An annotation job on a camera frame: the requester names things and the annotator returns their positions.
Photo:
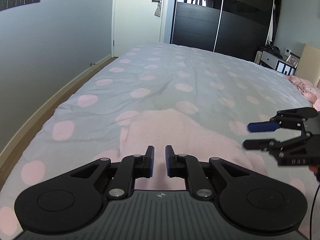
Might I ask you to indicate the black bag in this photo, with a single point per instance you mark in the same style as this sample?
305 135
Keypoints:
271 50

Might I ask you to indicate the white nightstand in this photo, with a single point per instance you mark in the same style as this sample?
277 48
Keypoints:
268 59

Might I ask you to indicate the small hanging pouch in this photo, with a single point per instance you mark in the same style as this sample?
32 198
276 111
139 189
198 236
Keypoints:
157 11

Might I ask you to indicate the white door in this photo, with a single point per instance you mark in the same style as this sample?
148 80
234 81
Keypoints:
137 17

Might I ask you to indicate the black sliding wardrobe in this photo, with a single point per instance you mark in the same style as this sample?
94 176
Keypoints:
200 22

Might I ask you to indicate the beige padded headboard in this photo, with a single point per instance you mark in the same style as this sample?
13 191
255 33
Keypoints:
308 62

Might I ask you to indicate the black wall switch panel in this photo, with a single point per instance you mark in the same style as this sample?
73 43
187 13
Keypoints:
20 1

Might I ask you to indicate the polka dot bed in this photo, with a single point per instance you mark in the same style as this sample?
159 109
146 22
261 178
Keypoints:
162 80

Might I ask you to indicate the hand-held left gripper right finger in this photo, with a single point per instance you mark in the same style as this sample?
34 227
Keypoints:
169 167

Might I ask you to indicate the photo frame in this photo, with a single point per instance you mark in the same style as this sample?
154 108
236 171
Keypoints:
293 59

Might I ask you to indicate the light pink pillow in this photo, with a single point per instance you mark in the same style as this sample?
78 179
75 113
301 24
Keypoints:
306 86

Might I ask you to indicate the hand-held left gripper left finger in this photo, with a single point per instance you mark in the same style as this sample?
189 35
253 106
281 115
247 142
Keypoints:
151 167

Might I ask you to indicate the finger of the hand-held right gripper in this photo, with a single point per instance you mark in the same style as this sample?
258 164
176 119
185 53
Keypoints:
257 144
262 127

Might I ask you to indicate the pink pants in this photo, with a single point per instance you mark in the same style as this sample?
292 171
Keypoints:
187 135

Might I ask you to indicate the person's right hand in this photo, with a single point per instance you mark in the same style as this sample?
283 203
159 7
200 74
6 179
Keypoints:
316 170

